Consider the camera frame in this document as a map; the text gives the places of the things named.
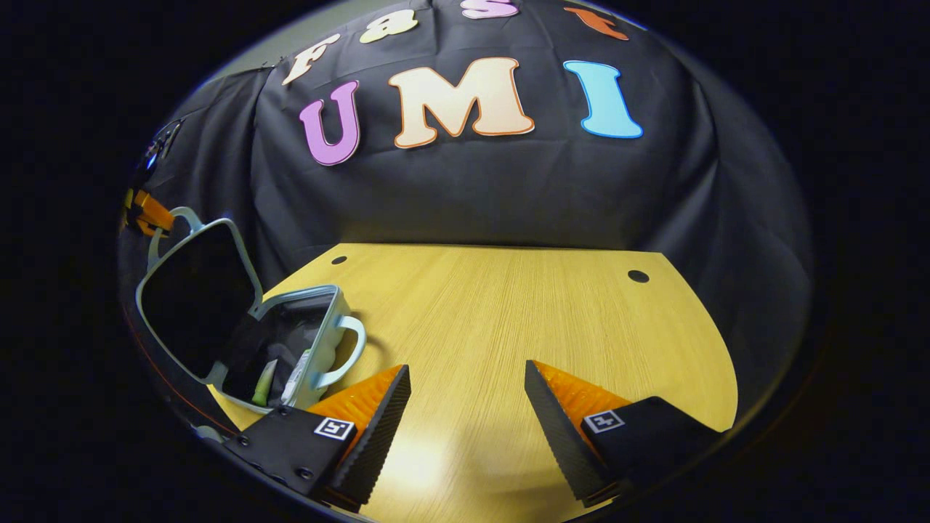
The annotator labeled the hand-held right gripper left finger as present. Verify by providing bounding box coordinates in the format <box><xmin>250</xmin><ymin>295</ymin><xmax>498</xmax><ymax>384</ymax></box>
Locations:
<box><xmin>223</xmin><ymin>364</ymin><xmax>413</xmax><ymax>510</ymax></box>

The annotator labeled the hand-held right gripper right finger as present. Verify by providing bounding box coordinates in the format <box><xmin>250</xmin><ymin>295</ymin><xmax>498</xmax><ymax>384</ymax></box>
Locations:
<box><xmin>524</xmin><ymin>359</ymin><xmax>724</xmax><ymax>508</ymax></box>

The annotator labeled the white cream tube green crimp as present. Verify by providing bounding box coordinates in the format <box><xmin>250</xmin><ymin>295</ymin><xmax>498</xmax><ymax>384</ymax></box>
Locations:
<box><xmin>281</xmin><ymin>348</ymin><xmax>314</xmax><ymax>405</ymax></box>

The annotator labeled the small white tube green cap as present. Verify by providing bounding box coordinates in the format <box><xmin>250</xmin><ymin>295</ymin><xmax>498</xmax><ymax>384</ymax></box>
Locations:
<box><xmin>251</xmin><ymin>359</ymin><xmax>279</xmax><ymax>407</ymax></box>

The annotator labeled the black backdrop cloth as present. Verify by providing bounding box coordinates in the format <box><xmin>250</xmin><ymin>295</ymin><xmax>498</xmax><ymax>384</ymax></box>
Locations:
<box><xmin>120</xmin><ymin>0</ymin><xmax>814</xmax><ymax>408</ymax></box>

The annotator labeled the red cable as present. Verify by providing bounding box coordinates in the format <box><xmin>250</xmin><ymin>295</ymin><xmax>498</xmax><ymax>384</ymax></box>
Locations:
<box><xmin>125</xmin><ymin>309</ymin><xmax>220</xmax><ymax>423</ymax></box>

